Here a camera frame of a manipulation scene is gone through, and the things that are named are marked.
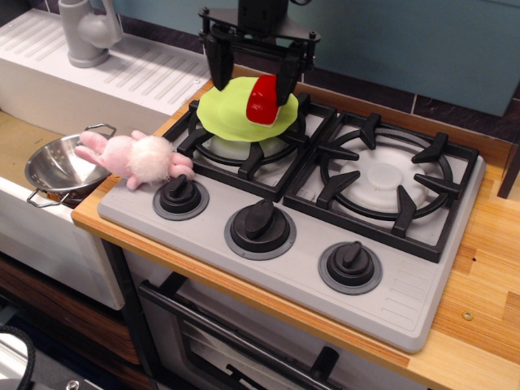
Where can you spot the pink plush bunny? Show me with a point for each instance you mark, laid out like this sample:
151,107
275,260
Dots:
138,158

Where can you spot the black right stove knob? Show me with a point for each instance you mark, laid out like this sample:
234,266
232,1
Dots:
350,268

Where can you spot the black left stove knob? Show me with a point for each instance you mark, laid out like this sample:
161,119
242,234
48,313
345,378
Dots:
180,199

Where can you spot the black middle stove knob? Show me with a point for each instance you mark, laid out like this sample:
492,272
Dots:
260,232

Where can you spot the green plastic plate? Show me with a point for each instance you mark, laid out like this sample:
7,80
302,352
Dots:
223,113

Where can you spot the black left burner grate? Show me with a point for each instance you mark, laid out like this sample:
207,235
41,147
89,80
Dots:
263,168

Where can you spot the black right burner grate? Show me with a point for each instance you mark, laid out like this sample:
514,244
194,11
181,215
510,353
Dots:
404,189

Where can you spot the black stove knob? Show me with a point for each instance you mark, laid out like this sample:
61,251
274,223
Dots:
260,232
180,199
350,268

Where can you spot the black burner grate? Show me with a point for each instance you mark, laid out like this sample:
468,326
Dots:
404,189
263,168

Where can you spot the toy oven door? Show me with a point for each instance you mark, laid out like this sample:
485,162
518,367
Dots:
229,355

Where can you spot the red white toy sushi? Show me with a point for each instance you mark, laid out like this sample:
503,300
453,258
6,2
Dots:
262,108

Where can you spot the grey toy faucet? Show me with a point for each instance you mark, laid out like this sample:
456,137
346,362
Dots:
89,36

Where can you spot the white toy sink unit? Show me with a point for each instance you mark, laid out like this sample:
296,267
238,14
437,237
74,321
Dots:
43,97

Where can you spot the grey toy stove top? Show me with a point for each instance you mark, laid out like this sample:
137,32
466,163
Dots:
399,311

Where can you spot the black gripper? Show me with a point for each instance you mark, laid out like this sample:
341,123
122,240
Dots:
262,29

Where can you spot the steel colander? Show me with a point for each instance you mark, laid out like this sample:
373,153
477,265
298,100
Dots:
59,176

